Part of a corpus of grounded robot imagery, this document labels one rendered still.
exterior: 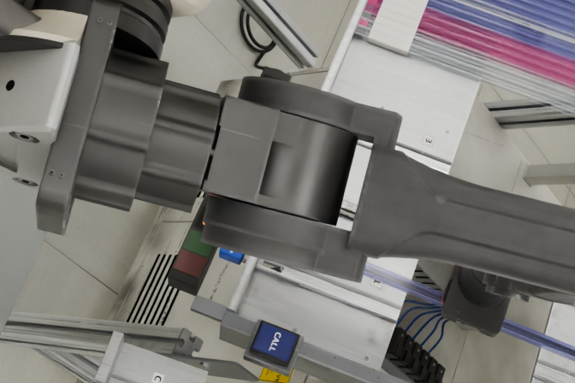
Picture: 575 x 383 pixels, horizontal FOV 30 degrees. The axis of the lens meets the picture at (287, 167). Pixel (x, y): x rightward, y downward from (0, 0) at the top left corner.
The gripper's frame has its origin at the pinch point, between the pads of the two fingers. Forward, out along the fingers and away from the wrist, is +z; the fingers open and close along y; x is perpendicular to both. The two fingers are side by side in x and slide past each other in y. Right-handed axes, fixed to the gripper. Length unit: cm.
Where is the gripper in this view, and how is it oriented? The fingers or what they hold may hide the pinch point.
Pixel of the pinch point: (464, 308)
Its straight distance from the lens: 127.7
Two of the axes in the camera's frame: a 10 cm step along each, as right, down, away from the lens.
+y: 3.7, -8.2, 4.3
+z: -0.9, 4.3, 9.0
